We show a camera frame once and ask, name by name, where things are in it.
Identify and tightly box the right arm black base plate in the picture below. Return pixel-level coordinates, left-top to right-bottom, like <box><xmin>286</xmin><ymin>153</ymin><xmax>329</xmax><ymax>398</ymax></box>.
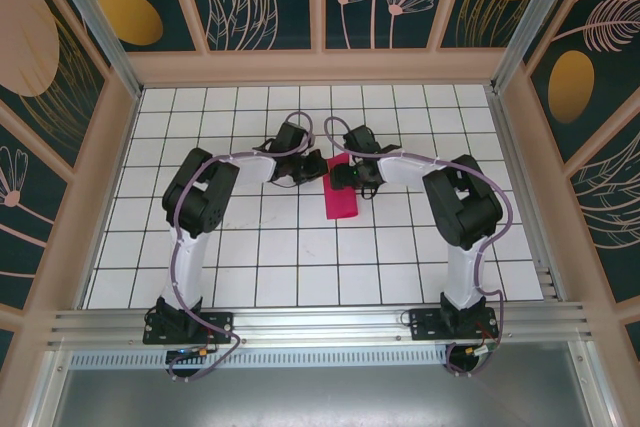
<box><xmin>408</xmin><ymin>307</ymin><xmax>499</xmax><ymax>343</ymax></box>

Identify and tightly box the grey metal sheet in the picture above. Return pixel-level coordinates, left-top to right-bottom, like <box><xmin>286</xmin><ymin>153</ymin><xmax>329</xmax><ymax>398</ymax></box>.
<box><xmin>49</xmin><ymin>366</ymin><xmax>601</xmax><ymax>427</ymax></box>

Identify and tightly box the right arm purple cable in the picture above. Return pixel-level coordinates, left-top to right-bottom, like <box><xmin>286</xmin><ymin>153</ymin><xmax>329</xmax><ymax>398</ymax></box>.
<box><xmin>323</xmin><ymin>116</ymin><xmax>515</xmax><ymax>379</ymax></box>

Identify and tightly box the aluminium corner post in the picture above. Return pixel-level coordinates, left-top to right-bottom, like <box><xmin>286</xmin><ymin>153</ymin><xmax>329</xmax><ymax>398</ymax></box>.
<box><xmin>39</xmin><ymin>0</ymin><xmax>144</xmax><ymax>98</ymax></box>
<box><xmin>492</xmin><ymin>0</ymin><xmax>576</xmax><ymax>93</ymax></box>

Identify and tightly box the slotted grey cable duct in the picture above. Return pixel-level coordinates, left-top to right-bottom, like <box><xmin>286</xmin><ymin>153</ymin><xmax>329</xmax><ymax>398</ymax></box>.
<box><xmin>69</xmin><ymin>350</ymin><xmax>571</xmax><ymax>368</ymax></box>

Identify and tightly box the long aluminium mounting rail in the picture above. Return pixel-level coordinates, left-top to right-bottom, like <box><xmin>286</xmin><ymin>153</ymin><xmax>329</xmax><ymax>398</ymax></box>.
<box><xmin>47</xmin><ymin>301</ymin><xmax>594</xmax><ymax>348</ymax></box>

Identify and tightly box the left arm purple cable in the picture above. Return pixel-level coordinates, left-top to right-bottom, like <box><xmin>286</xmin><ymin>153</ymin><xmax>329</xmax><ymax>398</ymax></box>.
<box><xmin>167</xmin><ymin>110</ymin><xmax>315</xmax><ymax>383</ymax></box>

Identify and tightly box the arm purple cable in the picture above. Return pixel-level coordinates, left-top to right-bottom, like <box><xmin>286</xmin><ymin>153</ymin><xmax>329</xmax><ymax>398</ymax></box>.
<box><xmin>167</xmin><ymin>110</ymin><xmax>315</xmax><ymax>383</ymax></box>
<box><xmin>323</xmin><ymin>116</ymin><xmax>515</xmax><ymax>379</ymax></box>

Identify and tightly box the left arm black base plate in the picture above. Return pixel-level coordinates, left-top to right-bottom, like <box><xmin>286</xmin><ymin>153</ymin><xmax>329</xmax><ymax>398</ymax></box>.
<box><xmin>142</xmin><ymin>310</ymin><xmax>236</xmax><ymax>346</ymax></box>

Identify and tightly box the aluminium side rail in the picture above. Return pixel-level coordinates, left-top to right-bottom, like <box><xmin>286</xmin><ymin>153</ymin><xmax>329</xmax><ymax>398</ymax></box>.
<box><xmin>487</xmin><ymin>86</ymin><xmax>571</xmax><ymax>303</ymax></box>

